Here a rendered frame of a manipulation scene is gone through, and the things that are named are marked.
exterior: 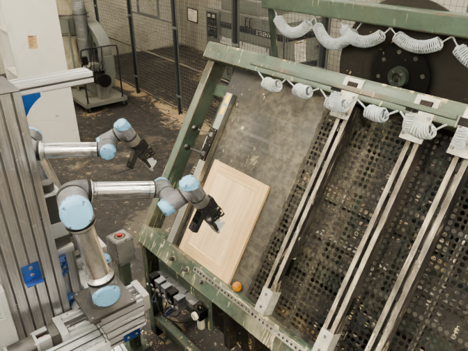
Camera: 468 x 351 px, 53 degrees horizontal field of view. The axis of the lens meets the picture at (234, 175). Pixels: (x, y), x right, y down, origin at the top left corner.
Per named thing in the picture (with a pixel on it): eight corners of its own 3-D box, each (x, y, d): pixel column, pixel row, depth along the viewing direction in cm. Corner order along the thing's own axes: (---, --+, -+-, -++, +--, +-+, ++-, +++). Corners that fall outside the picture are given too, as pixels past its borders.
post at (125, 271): (129, 346, 322) (116, 260, 287) (137, 341, 326) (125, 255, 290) (134, 351, 318) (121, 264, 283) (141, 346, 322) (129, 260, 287)
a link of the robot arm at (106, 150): (5, 145, 215) (115, 143, 225) (10, 136, 224) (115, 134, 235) (10, 167, 220) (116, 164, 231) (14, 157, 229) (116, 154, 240)
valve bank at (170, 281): (142, 298, 283) (138, 267, 271) (161, 287, 291) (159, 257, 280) (192, 346, 250) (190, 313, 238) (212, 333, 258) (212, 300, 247)
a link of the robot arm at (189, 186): (173, 182, 194) (190, 170, 195) (185, 198, 201) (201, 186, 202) (180, 191, 188) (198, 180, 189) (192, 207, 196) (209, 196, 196)
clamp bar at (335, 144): (260, 306, 232) (228, 307, 214) (356, 83, 221) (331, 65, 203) (274, 317, 226) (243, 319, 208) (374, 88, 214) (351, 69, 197)
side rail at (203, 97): (156, 224, 303) (143, 223, 295) (219, 65, 293) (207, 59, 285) (161, 228, 299) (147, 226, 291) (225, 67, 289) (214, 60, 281)
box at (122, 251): (109, 259, 287) (105, 235, 279) (126, 251, 294) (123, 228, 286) (119, 269, 279) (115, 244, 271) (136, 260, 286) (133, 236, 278)
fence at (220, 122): (171, 240, 282) (166, 239, 279) (230, 94, 273) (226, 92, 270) (176, 244, 279) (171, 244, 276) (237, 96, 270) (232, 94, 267)
